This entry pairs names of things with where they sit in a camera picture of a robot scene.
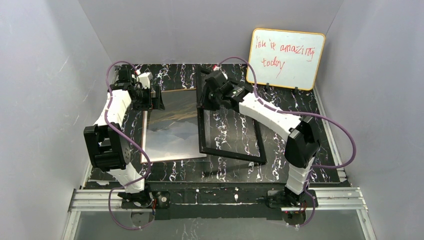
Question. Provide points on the aluminium mounting rail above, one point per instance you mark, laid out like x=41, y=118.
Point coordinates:
x=232, y=201

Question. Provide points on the black wooden picture frame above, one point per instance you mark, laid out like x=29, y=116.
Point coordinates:
x=226, y=133

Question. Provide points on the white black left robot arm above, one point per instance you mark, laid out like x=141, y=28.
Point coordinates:
x=109, y=149

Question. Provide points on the landscape photo print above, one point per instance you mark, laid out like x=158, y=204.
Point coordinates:
x=172, y=129

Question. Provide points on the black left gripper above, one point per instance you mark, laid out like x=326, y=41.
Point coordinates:
x=153, y=97

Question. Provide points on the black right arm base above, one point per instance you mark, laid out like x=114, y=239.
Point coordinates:
x=287, y=199

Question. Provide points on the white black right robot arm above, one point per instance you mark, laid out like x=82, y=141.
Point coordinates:
x=302, y=140

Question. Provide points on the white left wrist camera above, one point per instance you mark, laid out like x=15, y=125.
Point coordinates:
x=144, y=79

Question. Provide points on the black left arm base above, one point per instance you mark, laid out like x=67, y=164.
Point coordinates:
x=145, y=200

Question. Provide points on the whiteboard with red writing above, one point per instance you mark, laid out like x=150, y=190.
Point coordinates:
x=284, y=58

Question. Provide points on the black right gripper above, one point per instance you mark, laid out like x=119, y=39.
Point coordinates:
x=207, y=96

